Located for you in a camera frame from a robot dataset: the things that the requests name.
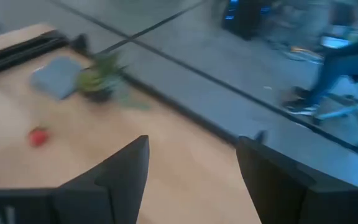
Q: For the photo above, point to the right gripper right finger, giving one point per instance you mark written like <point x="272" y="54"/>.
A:
<point x="275" y="193"/>

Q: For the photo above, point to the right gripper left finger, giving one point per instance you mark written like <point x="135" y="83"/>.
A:
<point x="117" y="193"/>

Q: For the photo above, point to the red toy strawberry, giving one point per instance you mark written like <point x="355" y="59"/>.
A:
<point x="38" y="137"/>

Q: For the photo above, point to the white and black office chair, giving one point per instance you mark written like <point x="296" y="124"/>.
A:
<point x="340" y="113"/>

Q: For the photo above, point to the potted succulent plant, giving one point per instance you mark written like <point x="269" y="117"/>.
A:
<point x="95" y="90"/>

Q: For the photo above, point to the grey folded cloth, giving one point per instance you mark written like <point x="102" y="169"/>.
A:
<point x="56" y="77"/>

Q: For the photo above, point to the person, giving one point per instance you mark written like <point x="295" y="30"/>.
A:
<point x="337" y="68"/>

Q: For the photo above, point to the black computer tower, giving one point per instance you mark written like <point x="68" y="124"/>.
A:
<point x="244" y="18"/>

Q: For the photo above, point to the black frame clamp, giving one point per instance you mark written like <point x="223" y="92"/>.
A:
<point x="79" y="43"/>
<point x="261" y="137"/>

